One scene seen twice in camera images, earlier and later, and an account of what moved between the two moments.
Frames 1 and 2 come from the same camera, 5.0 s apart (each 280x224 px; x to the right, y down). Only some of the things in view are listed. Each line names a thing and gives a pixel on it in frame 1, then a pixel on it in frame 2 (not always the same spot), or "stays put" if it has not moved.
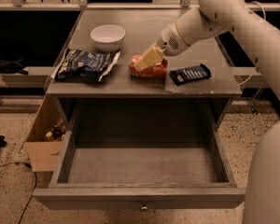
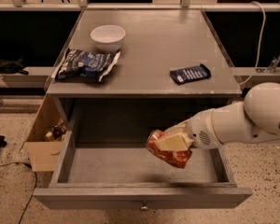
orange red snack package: (157, 70) to (175, 157)
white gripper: (171, 40) to (200, 129)
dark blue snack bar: (189, 75) stays put
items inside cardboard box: (57, 133) stays put
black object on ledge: (7, 66) stays put
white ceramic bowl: (107, 38) stays put
